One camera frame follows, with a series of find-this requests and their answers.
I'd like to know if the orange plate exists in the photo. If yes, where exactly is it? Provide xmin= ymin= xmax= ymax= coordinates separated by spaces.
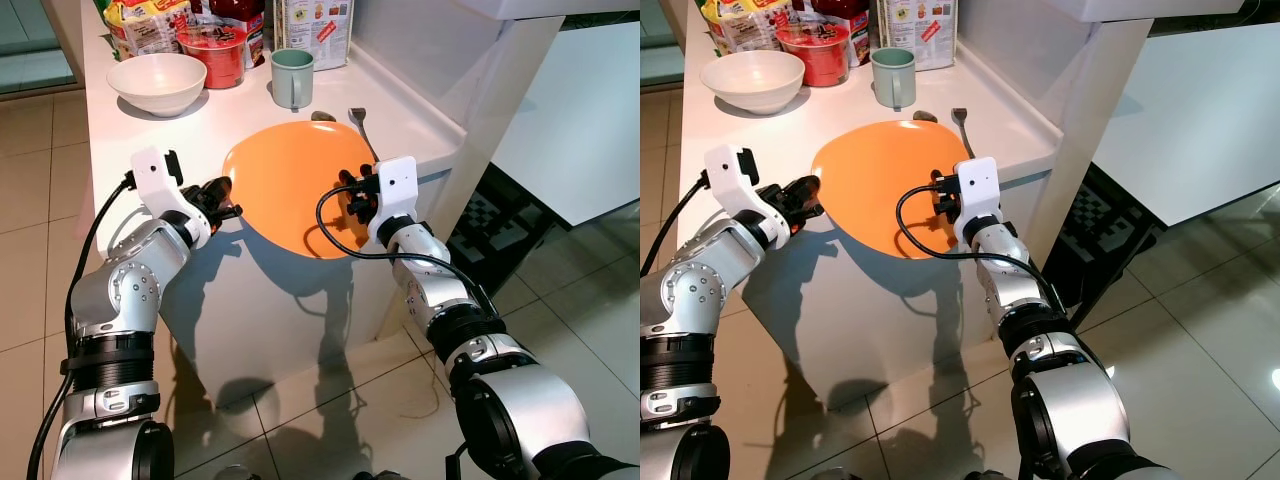
xmin=221 ymin=121 xmax=376 ymax=261
xmin=811 ymin=120 xmax=969 ymax=259

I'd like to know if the metal fork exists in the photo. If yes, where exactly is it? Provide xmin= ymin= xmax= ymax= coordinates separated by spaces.
xmin=951 ymin=107 xmax=976 ymax=159
xmin=348 ymin=107 xmax=381 ymax=163

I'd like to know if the white ceramic bowl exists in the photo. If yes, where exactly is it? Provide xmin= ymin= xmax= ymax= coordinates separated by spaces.
xmin=106 ymin=52 xmax=208 ymax=118
xmin=699 ymin=50 xmax=806 ymax=115

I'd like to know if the red plastic container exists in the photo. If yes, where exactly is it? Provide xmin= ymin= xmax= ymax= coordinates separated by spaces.
xmin=178 ymin=22 xmax=249 ymax=91
xmin=775 ymin=22 xmax=851 ymax=89

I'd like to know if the pale green mug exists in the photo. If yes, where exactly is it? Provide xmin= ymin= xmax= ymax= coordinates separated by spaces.
xmin=870 ymin=47 xmax=917 ymax=111
xmin=270 ymin=48 xmax=315 ymax=111

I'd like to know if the white printed carton box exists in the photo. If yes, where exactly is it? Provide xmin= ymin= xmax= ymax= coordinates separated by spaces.
xmin=877 ymin=0 xmax=958 ymax=71
xmin=273 ymin=0 xmax=355 ymax=71

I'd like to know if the yellow red snack bag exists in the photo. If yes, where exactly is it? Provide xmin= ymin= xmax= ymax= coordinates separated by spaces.
xmin=700 ymin=0 xmax=791 ymax=53
xmin=103 ymin=0 xmax=193 ymax=61

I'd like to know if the dark red jar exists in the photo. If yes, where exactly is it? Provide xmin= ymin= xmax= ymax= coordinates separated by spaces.
xmin=808 ymin=0 xmax=869 ymax=67
xmin=205 ymin=0 xmax=267 ymax=69

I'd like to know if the white table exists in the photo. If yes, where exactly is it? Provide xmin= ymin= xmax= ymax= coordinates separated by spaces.
xmin=1090 ymin=20 xmax=1280 ymax=226
xmin=490 ymin=20 xmax=641 ymax=226

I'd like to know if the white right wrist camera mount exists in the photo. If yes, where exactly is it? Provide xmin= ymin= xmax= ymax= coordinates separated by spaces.
xmin=370 ymin=157 xmax=419 ymax=246
xmin=955 ymin=157 xmax=1004 ymax=246

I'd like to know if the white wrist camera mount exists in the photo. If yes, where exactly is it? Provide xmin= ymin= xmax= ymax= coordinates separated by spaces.
xmin=370 ymin=157 xmax=419 ymax=246
xmin=131 ymin=147 xmax=213 ymax=249
xmin=955 ymin=157 xmax=1004 ymax=246
xmin=704 ymin=145 xmax=791 ymax=249

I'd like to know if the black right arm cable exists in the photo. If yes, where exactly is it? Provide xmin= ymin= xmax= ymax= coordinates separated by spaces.
xmin=315 ymin=180 xmax=501 ymax=321
xmin=896 ymin=183 xmax=1066 ymax=311

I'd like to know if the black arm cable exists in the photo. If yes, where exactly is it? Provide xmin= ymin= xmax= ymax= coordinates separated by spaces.
xmin=315 ymin=180 xmax=501 ymax=321
xmin=896 ymin=183 xmax=1066 ymax=311
xmin=640 ymin=170 xmax=709 ymax=281
xmin=27 ymin=172 xmax=136 ymax=480

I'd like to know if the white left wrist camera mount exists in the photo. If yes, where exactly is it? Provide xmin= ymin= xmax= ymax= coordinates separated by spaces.
xmin=131 ymin=147 xmax=213 ymax=249
xmin=704 ymin=145 xmax=791 ymax=249

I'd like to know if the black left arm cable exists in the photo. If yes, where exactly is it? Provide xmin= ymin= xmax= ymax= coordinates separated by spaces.
xmin=640 ymin=170 xmax=709 ymax=281
xmin=27 ymin=172 xmax=136 ymax=480

